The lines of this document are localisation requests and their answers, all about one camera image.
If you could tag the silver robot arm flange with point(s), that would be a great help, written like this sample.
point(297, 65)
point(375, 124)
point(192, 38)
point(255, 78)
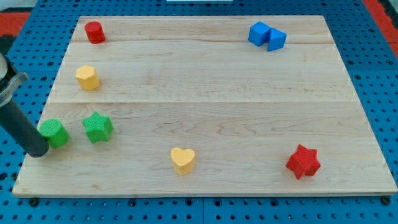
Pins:
point(11, 79)

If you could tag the yellow heart block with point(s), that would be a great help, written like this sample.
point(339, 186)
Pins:
point(183, 160)

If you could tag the yellow hexagon block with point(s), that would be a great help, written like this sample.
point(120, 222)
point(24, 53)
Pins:
point(87, 78)

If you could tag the wooden board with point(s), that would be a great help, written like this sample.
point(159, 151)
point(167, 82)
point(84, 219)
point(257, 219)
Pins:
point(196, 82)

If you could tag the blue cube block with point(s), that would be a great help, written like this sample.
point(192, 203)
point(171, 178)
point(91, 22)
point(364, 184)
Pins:
point(259, 33)

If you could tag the green star block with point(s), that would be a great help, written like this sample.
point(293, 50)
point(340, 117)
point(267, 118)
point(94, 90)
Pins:
point(97, 127)

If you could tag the blue triangular prism block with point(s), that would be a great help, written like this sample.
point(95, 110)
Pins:
point(276, 40)

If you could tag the red star block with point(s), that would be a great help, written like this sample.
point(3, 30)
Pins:
point(303, 162)

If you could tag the red cylinder block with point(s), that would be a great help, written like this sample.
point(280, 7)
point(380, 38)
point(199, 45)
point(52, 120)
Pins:
point(94, 32)

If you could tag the green cylinder block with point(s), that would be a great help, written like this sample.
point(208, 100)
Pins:
point(54, 133)

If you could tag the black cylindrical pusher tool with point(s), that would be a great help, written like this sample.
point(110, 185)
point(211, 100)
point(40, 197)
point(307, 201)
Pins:
point(21, 129)

